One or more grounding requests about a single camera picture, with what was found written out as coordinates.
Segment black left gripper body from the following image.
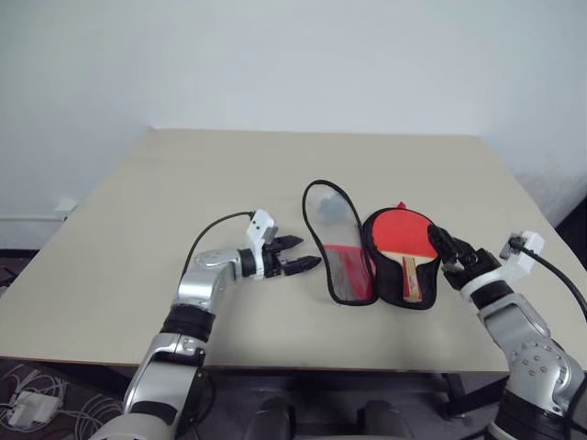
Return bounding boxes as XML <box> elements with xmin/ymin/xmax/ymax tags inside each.
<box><xmin>262</xmin><ymin>225</ymin><xmax>288</xmax><ymax>279</ymax></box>

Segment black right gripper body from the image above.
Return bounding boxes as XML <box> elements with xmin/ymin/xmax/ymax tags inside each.
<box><xmin>442</xmin><ymin>247</ymin><xmax>503</xmax><ymax>289</ymax></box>

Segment red table tennis paddle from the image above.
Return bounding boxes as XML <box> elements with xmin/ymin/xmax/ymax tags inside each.
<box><xmin>371</xmin><ymin>207</ymin><xmax>442</xmax><ymax>304</ymax></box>

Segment black paddle case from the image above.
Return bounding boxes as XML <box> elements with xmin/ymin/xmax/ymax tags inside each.
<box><xmin>301</xmin><ymin>179</ymin><xmax>444</xmax><ymax>313</ymax></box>

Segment black table leg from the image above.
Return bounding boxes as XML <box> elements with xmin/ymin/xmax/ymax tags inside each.
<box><xmin>438</xmin><ymin>372</ymin><xmax>474</xmax><ymax>421</ymax></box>

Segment white power adapter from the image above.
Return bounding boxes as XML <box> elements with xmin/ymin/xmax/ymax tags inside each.
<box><xmin>6</xmin><ymin>390</ymin><xmax>64</xmax><ymax>426</ymax></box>

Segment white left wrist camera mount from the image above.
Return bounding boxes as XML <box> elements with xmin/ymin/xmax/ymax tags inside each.
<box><xmin>245</xmin><ymin>209</ymin><xmax>280</xmax><ymax>280</ymax></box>

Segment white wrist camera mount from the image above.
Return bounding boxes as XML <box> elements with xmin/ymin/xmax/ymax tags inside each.
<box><xmin>458</xmin><ymin>231</ymin><xmax>547</xmax><ymax>304</ymax></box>
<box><xmin>245</xmin><ymin>209</ymin><xmax>280</xmax><ymax>280</ymax></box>

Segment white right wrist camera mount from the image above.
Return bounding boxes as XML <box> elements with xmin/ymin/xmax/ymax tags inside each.
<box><xmin>458</xmin><ymin>231</ymin><xmax>547</xmax><ymax>304</ymax></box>

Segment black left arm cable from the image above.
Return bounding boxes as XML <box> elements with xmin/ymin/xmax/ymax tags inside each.
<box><xmin>184</xmin><ymin>210</ymin><xmax>256</xmax><ymax>276</ymax></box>

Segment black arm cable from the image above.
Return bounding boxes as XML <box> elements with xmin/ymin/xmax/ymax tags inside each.
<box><xmin>512</xmin><ymin>239</ymin><xmax>587</xmax><ymax>323</ymax></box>
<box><xmin>184</xmin><ymin>210</ymin><xmax>256</xmax><ymax>276</ymax></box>

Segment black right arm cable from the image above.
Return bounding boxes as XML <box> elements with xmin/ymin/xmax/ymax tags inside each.
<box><xmin>512</xmin><ymin>239</ymin><xmax>587</xmax><ymax>323</ymax></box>

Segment white floor cables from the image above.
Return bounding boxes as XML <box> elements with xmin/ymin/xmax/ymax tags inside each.
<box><xmin>0</xmin><ymin>360</ymin><xmax>135</xmax><ymax>435</ymax></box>

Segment white wall cable duct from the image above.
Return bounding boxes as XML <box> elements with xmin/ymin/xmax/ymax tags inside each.
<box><xmin>0</xmin><ymin>214</ymin><xmax>66</xmax><ymax>224</ymax></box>

